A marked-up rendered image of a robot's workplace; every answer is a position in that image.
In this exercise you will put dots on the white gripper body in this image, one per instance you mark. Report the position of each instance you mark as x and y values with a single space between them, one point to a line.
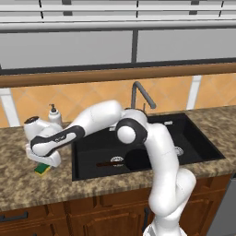
46 159

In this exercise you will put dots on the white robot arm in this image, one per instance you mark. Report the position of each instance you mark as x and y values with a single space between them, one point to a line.
161 159

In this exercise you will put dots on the green and yellow sponge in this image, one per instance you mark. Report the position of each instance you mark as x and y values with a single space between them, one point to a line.
42 169

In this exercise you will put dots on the wooden panel under sink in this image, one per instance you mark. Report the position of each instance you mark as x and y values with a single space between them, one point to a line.
126 197

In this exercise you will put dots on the black sink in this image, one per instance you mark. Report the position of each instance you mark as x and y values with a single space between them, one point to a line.
196 138

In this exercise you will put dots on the white soap dispenser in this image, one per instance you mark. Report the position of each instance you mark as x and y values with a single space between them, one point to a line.
54 117

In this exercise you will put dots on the wooden drawer front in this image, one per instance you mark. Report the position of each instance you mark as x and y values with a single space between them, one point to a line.
33 215
212 184

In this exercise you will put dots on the wooden cupboard door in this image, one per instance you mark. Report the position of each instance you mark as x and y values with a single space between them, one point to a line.
107 222
199 215

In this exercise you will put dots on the wooden window sill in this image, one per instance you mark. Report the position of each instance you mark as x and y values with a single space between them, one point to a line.
116 75

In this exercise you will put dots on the dark grey tap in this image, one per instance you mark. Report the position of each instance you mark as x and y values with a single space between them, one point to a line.
144 92

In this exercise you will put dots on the grey framed window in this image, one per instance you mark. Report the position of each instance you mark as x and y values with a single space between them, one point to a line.
92 46

